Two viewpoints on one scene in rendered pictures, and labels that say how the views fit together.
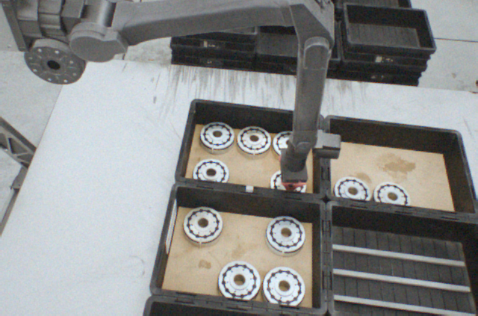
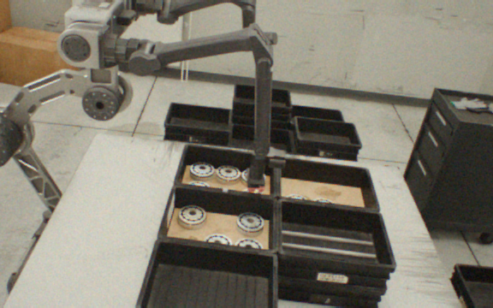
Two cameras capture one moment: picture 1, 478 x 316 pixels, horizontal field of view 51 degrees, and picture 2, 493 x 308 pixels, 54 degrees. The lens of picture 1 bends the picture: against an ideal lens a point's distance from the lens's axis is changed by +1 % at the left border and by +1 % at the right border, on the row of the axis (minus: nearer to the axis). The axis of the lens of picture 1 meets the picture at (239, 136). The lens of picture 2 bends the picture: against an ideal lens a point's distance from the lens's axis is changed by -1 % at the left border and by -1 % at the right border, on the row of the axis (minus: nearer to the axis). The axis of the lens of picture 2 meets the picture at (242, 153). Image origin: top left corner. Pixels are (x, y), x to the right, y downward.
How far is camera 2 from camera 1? 0.78 m
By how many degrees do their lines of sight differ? 19
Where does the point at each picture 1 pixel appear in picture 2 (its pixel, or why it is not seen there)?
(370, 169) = (310, 194)
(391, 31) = (331, 138)
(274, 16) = (241, 45)
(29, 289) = (64, 261)
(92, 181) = (109, 203)
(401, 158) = (331, 189)
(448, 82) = not seen: hidden behind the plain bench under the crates
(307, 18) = (258, 44)
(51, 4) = (121, 41)
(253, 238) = (228, 227)
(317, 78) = (266, 91)
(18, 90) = not seen: hidden behind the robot
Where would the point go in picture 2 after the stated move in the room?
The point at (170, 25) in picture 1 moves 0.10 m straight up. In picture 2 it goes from (186, 51) to (187, 20)
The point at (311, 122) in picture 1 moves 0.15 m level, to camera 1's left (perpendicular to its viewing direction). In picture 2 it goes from (265, 131) to (222, 125)
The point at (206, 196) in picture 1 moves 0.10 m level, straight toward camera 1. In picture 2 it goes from (195, 197) to (194, 214)
